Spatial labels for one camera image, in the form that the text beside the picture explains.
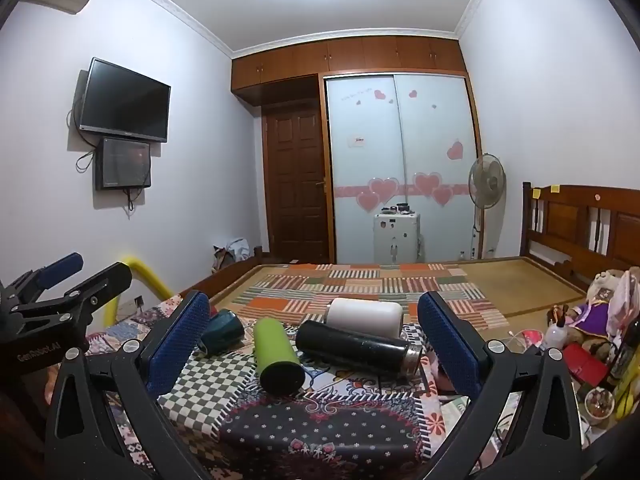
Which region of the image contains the red wallet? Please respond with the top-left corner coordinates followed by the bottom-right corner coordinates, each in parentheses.
top-left (565, 342), bottom-right (609, 383)

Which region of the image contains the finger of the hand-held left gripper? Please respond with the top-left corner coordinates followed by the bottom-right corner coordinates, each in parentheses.
top-left (0, 252), bottom-right (85, 307)
top-left (10, 261), bottom-right (133, 342)

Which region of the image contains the white small cabinet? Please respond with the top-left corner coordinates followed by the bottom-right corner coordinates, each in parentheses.
top-left (374, 210), bottom-right (422, 265)

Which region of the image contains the standing electric fan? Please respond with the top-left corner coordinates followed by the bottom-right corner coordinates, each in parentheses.
top-left (467, 152), bottom-right (507, 261)

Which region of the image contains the beige plush toy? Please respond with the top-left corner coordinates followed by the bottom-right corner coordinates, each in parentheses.
top-left (585, 270), bottom-right (628, 311)

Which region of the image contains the wooden overhead cabinet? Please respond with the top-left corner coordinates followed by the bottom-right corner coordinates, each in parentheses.
top-left (231, 36), bottom-right (468, 107)

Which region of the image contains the green bottle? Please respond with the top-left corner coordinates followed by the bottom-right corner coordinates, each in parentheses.
top-left (252, 317), bottom-right (306, 393)

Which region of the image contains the brown wooden door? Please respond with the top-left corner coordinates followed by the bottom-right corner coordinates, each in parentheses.
top-left (262, 110), bottom-right (331, 263)

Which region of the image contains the black thermos cup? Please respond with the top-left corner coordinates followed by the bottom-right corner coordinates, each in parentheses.
top-left (295, 320), bottom-right (423, 377)

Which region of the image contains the wall-mounted black television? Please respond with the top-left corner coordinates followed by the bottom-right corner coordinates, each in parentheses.
top-left (78, 57), bottom-right (172, 144)

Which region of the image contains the white cup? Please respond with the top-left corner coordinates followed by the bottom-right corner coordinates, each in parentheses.
top-left (325, 297), bottom-right (403, 341)

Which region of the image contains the small black wall monitor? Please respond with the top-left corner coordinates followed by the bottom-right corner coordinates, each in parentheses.
top-left (96, 137), bottom-right (153, 191)

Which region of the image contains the white bag pile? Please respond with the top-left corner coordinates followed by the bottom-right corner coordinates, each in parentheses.
top-left (212, 239), bottom-right (251, 273)

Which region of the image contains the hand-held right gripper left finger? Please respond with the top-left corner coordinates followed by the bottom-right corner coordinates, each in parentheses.
top-left (44, 291), bottom-right (223, 480)

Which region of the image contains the wardrobe with heart stickers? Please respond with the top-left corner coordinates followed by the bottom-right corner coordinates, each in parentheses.
top-left (320, 72), bottom-right (483, 265)

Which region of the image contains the wooden bed frame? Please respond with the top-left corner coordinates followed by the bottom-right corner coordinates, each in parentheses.
top-left (177, 181), bottom-right (640, 301)

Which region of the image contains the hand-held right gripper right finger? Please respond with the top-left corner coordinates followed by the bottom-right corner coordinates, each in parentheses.
top-left (415, 290), bottom-right (588, 480)

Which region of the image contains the small bowl with contents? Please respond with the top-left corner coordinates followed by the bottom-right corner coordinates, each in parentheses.
top-left (584, 387), bottom-right (616, 420)

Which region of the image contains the patchwork striped blanket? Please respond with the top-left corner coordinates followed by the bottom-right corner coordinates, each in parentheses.
top-left (215, 262), bottom-right (507, 332)

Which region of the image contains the dark green mug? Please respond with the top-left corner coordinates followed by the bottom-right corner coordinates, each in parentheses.
top-left (197, 308), bottom-right (246, 356)

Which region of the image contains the purple dressed doll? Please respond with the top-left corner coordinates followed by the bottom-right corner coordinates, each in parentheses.
top-left (570, 300), bottom-right (609, 333)

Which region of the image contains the floral checkered printed blanket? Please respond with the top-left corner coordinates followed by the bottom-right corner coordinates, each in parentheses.
top-left (85, 295), bottom-right (526, 480)

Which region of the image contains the white spray bottle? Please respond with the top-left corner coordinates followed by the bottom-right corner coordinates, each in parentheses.
top-left (545, 316), bottom-right (572, 350)

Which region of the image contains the yellow foam tube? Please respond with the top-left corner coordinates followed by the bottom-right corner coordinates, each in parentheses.
top-left (102, 256), bottom-right (173, 336)

